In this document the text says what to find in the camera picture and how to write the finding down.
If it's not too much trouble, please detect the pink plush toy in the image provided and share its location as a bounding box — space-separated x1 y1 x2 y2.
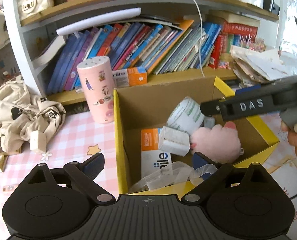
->
190 121 242 164

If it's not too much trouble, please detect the clear plastic wrapper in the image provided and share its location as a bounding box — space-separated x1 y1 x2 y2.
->
129 161 204 193

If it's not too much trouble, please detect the white power adapter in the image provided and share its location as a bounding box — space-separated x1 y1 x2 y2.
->
158 126 190 157

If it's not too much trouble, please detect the white green labelled roll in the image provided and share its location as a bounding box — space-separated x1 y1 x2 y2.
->
166 96 205 135

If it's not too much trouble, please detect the white orange blue carton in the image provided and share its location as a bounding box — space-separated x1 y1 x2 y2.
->
141 128 172 178

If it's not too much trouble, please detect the purple toy camera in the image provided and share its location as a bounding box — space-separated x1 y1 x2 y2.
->
203 116 216 129

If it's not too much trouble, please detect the pink checkered table mat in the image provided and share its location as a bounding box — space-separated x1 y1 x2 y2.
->
0 112 297 239

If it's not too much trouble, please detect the yellow cardboard box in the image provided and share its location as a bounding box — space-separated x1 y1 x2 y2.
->
114 77 279 195

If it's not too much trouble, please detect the stack of papers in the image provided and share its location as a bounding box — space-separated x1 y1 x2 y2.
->
230 46 297 87

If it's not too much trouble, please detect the beige cloth bag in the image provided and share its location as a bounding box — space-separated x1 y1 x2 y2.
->
0 80 66 154

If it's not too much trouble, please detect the pink cylinder with stickers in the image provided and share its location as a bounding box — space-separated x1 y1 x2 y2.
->
77 56 115 124

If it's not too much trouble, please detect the orange white toothpaste box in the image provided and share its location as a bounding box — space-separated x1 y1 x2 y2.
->
112 67 147 88

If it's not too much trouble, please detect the row of books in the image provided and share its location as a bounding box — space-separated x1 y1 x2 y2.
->
32 18 258 95

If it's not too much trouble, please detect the wooden bookshelf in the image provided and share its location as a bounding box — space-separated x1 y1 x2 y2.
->
3 0 280 95

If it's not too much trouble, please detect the white rolled paper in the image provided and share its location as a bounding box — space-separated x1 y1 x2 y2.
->
56 7 141 36

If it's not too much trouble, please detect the cream quilted handbag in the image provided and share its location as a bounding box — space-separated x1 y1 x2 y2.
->
17 0 54 21

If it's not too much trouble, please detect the white charging cable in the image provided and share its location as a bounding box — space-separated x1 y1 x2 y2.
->
173 0 206 79

